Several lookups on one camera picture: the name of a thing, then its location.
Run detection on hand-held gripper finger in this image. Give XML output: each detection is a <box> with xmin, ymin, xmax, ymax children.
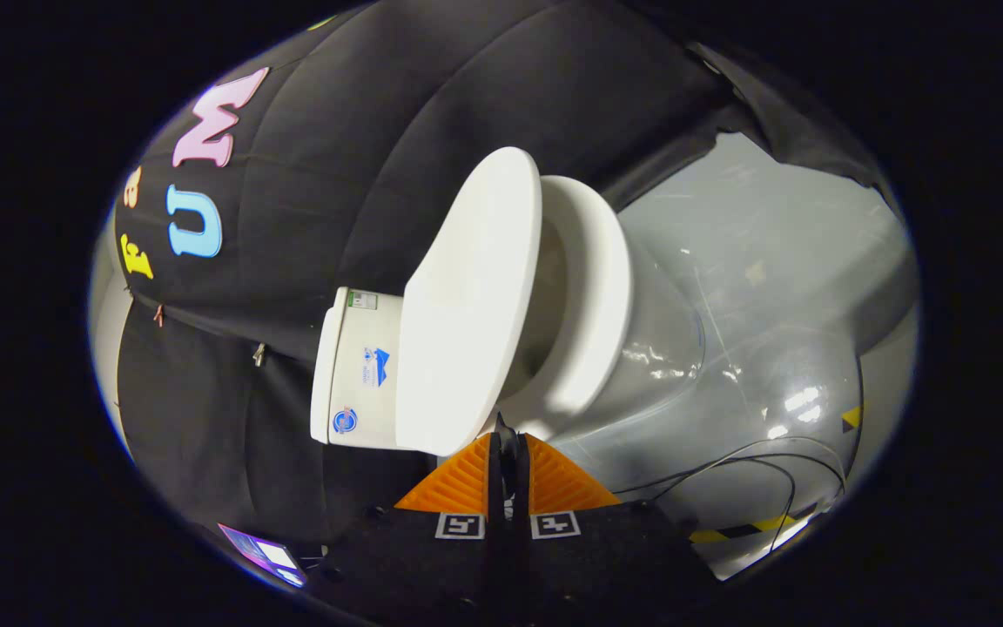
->
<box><xmin>506</xmin><ymin>433</ymin><xmax>722</xmax><ymax>627</ymax></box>
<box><xmin>323</xmin><ymin>433</ymin><xmax>508</xmax><ymax>627</ymax></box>

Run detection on white toilet body with tank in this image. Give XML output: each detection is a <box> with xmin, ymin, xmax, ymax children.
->
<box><xmin>310</xmin><ymin>179</ymin><xmax>708</xmax><ymax>450</ymax></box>

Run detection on white toilet seat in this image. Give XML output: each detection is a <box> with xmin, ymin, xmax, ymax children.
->
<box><xmin>501</xmin><ymin>174</ymin><xmax>634</xmax><ymax>421</ymax></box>

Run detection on tablet with purple screen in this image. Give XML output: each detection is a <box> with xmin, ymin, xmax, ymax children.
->
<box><xmin>218</xmin><ymin>522</ymin><xmax>307</xmax><ymax>589</ymax></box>

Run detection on long yellow black hazard tape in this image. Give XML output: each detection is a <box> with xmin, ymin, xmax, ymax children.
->
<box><xmin>689</xmin><ymin>513</ymin><xmax>818</xmax><ymax>546</ymax></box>

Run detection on black backdrop cloth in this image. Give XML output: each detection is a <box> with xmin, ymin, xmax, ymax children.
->
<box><xmin>114</xmin><ymin>0</ymin><xmax>903</xmax><ymax>558</ymax></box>

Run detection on black cable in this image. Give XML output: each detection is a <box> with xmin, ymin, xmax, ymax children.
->
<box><xmin>615</xmin><ymin>435</ymin><xmax>848</xmax><ymax>558</ymax></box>

